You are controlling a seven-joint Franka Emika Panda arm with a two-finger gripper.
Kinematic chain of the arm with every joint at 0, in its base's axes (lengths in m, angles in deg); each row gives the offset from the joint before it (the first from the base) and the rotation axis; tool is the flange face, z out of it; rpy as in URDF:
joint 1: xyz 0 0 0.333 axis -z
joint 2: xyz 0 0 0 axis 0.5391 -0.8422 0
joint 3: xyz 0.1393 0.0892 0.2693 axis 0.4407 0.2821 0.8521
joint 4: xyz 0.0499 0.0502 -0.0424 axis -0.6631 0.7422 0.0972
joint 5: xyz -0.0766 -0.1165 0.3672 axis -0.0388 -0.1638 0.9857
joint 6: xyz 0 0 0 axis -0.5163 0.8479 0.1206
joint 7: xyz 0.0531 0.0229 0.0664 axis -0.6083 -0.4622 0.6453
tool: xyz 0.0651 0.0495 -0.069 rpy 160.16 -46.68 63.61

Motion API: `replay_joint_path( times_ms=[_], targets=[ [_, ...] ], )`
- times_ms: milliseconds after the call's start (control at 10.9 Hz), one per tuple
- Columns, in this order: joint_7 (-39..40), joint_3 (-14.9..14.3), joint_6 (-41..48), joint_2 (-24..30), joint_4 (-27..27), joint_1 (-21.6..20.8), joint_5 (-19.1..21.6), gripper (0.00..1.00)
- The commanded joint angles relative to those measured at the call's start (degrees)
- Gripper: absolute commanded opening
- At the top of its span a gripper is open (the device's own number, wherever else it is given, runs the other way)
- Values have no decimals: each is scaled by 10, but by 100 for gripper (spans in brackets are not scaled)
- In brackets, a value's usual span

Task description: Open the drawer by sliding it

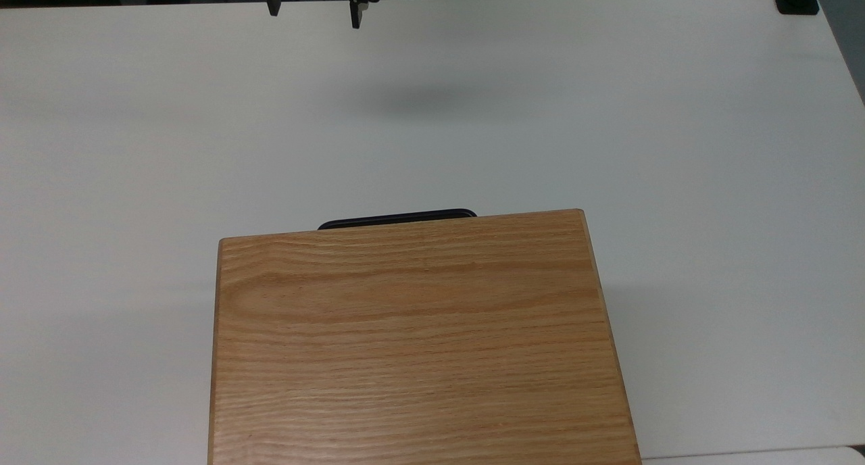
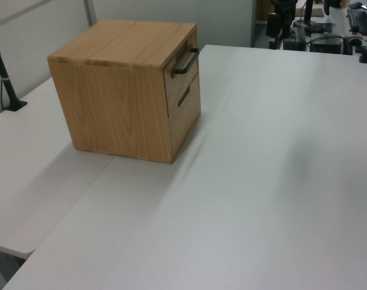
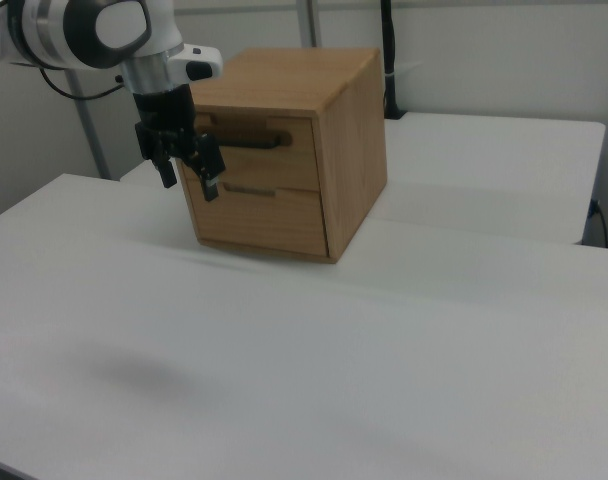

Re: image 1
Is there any wooden drawer cabinet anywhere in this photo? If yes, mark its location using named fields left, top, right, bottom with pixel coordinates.
left=207, top=209, right=643, bottom=465

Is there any black drawer handle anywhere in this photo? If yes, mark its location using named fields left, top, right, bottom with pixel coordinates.
left=317, top=209, right=478, bottom=231

